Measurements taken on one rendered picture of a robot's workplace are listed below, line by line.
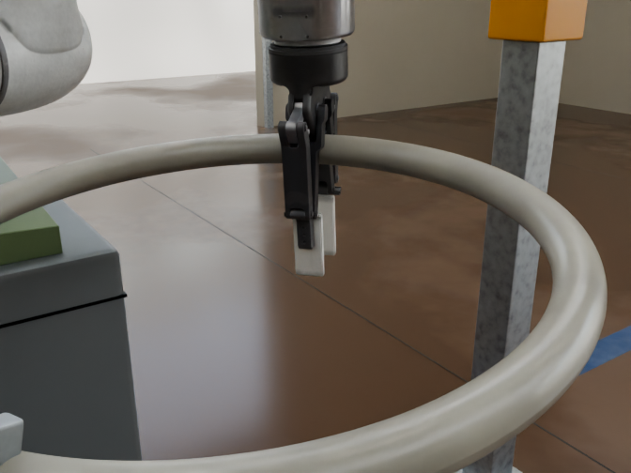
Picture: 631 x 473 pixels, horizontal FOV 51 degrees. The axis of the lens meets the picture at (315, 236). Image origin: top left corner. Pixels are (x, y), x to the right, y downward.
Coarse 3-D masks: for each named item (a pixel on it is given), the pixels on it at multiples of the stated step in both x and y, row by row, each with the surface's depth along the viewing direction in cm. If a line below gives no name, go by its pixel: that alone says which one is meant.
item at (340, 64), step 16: (272, 48) 62; (288, 48) 60; (304, 48) 60; (320, 48) 60; (336, 48) 61; (272, 64) 62; (288, 64) 60; (304, 64) 60; (320, 64) 60; (336, 64) 61; (272, 80) 63; (288, 80) 61; (304, 80) 61; (320, 80) 61; (336, 80) 62; (288, 96) 62; (304, 96) 61; (320, 96) 65; (288, 112) 62; (304, 112) 61
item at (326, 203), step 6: (318, 198) 72; (324, 198) 71; (330, 198) 71; (318, 204) 72; (324, 204) 72; (330, 204) 71; (318, 210) 72; (324, 210) 72; (330, 210) 72; (324, 216) 72; (330, 216) 72; (324, 222) 73; (330, 222) 72; (324, 228) 73; (330, 228) 73; (324, 234) 73; (330, 234) 73; (324, 240) 73; (330, 240) 73; (324, 246) 74; (330, 246) 74; (324, 252) 74; (330, 252) 74
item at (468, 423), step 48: (192, 144) 66; (240, 144) 66; (336, 144) 65; (384, 144) 63; (0, 192) 55; (48, 192) 59; (480, 192) 55; (528, 192) 50; (576, 240) 42; (576, 288) 36; (528, 336) 33; (576, 336) 33; (480, 384) 29; (528, 384) 30; (384, 432) 27; (432, 432) 27; (480, 432) 28
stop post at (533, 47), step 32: (512, 0) 115; (544, 0) 110; (576, 0) 115; (512, 32) 117; (544, 32) 112; (576, 32) 117; (512, 64) 120; (544, 64) 117; (512, 96) 122; (544, 96) 120; (512, 128) 123; (544, 128) 123; (512, 160) 125; (544, 160) 126; (512, 224) 128; (512, 256) 130; (480, 288) 138; (512, 288) 131; (480, 320) 140; (512, 320) 135; (480, 352) 142; (512, 448) 149
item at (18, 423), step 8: (0, 416) 26; (8, 416) 27; (0, 424) 26; (8, 424) 26; (16, 424) 26; (0, 432) 26; (8, 432) 26; (16, 432) 26; (0, 440) 26; (8, 440) 26; (16, 440) 26; (0, 448) 26; (8, 448) 26; (16, 448) 26; (0, 456) 26; (8, 456) 26; (0, 464) 26
